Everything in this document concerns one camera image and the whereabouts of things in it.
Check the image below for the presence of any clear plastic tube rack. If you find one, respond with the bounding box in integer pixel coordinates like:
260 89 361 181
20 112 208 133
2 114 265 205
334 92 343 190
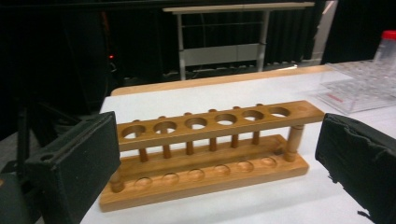
311 60 396 115

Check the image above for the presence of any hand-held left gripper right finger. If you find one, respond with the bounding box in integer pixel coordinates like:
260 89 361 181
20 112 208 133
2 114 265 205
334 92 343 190
315 112 396 224

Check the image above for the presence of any wooden test tube rack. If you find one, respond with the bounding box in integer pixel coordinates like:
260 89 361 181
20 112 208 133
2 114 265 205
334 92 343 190
98 100 326 214

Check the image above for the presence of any wooden board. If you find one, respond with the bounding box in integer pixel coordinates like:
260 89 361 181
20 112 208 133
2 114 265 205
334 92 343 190
110 63 334 97

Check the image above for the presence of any red-capped test tube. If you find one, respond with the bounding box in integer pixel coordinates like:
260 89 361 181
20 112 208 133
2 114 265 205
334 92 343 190
373 30 396 63

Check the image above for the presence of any white leaning panel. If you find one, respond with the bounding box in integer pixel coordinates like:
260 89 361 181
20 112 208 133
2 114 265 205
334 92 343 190
311 0 340 63

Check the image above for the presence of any white metal table frame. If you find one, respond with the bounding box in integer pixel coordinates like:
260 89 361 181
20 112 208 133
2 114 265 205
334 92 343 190
162 2 316 81

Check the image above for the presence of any dark curtain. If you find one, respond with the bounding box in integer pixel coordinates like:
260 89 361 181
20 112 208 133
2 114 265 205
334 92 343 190
0 0 396 82

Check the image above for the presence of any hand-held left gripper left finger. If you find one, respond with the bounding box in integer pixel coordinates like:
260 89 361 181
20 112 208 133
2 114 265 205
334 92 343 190
24 111 121 224

